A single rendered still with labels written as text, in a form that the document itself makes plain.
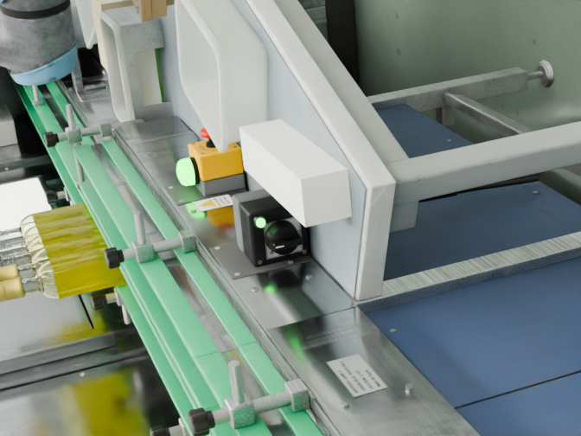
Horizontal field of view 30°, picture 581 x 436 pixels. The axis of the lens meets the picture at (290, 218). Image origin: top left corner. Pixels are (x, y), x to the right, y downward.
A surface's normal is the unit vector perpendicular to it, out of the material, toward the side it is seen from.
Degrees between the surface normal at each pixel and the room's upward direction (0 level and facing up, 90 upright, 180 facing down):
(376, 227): 90
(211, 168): 90
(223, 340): 90
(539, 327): 90
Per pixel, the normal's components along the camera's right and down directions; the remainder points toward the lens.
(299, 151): -0.10, -0.92
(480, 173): 0.35, 0.64
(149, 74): 0.34, 0.34
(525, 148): 0.04, -0.74
